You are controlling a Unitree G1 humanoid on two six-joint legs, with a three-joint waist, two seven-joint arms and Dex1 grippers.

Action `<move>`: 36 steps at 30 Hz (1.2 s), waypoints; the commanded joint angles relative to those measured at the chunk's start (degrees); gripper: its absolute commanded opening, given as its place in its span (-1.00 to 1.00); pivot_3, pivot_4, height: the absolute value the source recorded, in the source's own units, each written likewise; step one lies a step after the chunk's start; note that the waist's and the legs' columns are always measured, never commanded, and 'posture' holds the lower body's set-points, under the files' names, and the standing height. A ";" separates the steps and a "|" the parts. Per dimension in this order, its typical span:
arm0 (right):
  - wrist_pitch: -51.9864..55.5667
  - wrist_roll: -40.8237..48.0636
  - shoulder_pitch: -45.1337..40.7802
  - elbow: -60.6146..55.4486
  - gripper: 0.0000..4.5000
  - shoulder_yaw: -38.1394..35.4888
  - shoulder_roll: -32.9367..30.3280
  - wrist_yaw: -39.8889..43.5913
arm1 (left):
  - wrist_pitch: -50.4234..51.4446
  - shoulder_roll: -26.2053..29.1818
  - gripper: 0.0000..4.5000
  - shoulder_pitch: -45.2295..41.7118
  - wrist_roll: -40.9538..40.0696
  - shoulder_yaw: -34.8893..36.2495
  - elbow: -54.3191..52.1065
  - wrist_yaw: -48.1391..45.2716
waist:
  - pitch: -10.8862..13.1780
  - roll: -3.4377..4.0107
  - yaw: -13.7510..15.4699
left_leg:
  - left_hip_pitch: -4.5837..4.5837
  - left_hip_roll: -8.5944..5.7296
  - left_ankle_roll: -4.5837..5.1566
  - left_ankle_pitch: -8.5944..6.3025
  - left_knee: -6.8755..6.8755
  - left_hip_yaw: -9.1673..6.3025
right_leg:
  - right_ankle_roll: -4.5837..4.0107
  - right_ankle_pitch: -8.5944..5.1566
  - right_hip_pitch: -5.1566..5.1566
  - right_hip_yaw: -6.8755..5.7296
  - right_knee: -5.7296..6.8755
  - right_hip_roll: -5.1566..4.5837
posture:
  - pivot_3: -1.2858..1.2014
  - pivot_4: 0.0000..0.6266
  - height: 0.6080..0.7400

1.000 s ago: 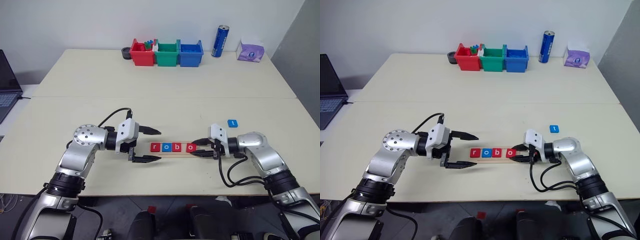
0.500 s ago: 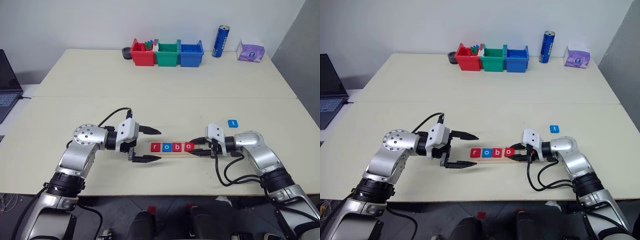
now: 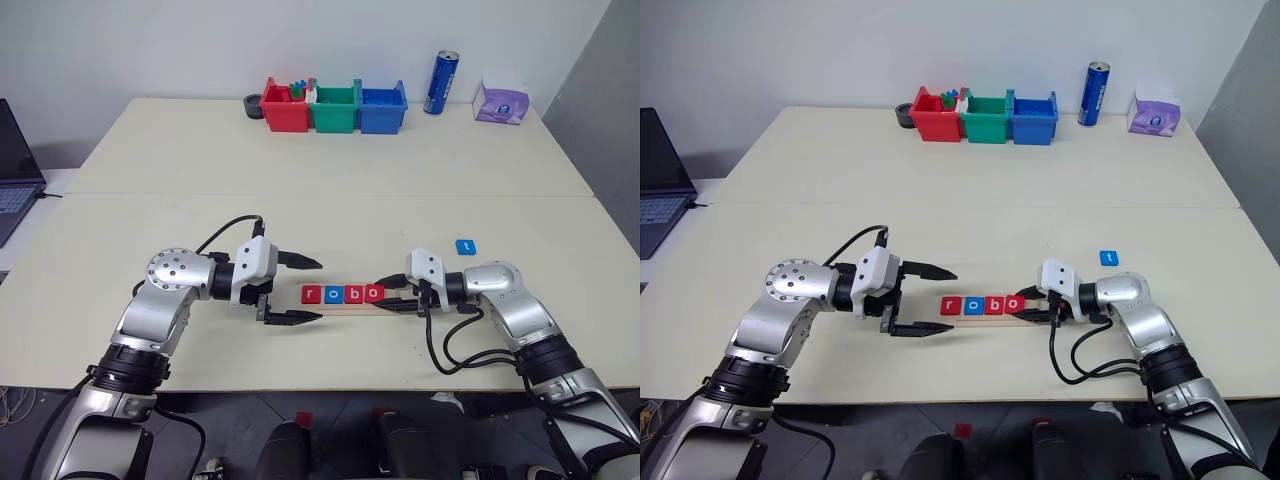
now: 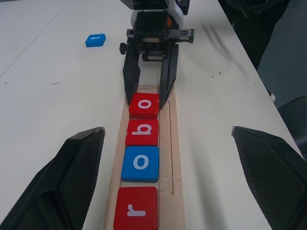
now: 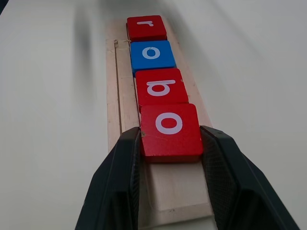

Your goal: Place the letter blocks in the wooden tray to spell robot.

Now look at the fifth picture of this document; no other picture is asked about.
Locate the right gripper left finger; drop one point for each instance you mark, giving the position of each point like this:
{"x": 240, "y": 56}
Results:
{"x": 112, "y": 182}

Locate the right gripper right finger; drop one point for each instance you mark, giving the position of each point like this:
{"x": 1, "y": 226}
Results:
{"x": 239, "y": 187}

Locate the red letter tile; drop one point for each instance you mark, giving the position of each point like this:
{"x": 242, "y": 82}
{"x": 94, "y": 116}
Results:
{"x": 146, "y": 27}
{"x": 160, "y": 87}
{"x": 170, "y": 131}

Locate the wooden letter tray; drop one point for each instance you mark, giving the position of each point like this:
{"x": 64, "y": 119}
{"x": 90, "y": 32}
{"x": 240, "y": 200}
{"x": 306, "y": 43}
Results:
{"x": 175, "y": 187}

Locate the blue letter tile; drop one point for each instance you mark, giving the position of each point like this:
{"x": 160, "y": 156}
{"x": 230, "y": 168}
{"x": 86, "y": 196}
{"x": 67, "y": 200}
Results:
{"x": 152, "y": 56}

